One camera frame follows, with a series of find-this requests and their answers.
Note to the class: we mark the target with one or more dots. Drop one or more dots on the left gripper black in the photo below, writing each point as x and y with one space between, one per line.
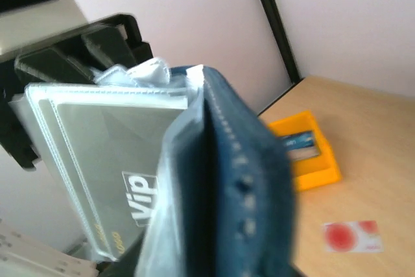
69 57

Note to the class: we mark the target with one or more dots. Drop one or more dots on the dark blue card holder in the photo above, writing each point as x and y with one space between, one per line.
225 204

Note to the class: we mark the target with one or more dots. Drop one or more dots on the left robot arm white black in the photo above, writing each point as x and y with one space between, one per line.
69 57

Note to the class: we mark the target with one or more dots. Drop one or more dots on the blue cards stack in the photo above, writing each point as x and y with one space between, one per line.
301 146

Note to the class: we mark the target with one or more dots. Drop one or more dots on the red dot card on table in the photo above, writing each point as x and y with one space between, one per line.
353 237

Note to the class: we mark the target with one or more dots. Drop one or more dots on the yellow three-compartment bin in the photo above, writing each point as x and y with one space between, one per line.
313 172

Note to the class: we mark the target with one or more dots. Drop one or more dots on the left black frame post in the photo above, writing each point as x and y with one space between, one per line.
275 22

